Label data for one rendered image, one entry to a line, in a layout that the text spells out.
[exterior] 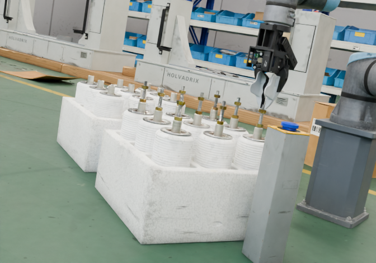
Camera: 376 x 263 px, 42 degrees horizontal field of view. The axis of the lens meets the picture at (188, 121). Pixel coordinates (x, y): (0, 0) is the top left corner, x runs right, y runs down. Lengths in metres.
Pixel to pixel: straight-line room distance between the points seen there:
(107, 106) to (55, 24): 7.09
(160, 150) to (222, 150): 0.15
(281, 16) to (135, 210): 0.58
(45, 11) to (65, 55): 3.92
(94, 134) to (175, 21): 2.52
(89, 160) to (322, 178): 0.74
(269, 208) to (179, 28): 3.00
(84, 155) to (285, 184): 0.74
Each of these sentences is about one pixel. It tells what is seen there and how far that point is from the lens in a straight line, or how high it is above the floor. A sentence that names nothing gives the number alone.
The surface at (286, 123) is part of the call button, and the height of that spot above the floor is 0.33.
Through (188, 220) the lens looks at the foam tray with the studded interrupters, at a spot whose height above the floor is 0.06.
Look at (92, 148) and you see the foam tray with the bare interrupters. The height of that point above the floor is 0.08.
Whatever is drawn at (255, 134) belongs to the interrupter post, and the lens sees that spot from 1.28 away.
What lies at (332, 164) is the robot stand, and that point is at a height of 0.17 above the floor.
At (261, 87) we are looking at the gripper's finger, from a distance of 1.28.
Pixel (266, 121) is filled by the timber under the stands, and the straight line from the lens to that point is 3.25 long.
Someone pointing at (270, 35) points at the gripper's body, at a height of 0.52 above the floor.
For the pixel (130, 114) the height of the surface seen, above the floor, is 0.24.
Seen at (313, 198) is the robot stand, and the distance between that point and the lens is 1.63.
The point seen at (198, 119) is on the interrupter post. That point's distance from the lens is 1.31.
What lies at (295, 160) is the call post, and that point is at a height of 0.25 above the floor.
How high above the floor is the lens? 0.47
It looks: 9 degrees down
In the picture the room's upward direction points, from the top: 10 degrees clockwise
